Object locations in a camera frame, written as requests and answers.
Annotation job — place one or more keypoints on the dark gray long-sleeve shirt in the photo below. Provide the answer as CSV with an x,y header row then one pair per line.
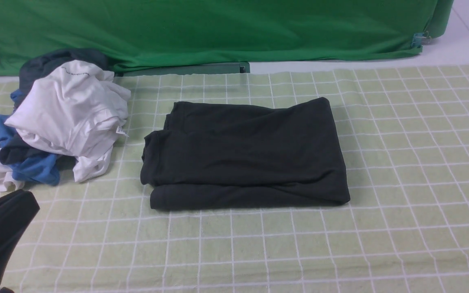
x,y
210,156

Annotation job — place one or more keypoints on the white crumpled shirt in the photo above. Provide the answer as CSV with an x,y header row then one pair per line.
x,y
76,111

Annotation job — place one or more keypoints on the blue crumpled garment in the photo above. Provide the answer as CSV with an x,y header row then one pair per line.
x,y
20,163

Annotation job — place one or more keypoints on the dark gray crumpled garment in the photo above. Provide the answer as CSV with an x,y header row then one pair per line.
x,y
42,66

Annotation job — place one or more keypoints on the green backdrop cloth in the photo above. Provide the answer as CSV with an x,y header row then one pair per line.
x,y
140,34

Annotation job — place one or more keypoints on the blue binder clip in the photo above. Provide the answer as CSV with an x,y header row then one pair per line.
x,y
420,39

